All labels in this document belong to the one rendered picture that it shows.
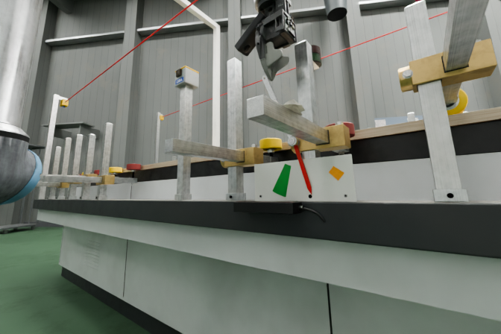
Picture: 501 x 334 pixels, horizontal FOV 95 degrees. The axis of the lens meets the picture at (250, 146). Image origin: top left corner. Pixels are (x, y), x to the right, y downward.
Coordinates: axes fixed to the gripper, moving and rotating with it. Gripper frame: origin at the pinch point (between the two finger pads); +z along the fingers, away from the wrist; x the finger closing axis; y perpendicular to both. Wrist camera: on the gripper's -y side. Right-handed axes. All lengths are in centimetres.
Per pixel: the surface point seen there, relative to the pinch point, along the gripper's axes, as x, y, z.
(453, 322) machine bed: 28, 28, 60
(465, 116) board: 26.8, 38.1, 13.2
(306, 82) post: 6.1, 7.7, 1.8
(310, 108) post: 6.1, 8.0, 9.0
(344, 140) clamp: 5.5, 15.4, 18.6
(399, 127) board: 26.8, 24.7, 13.3
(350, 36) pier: 455, -58, -304
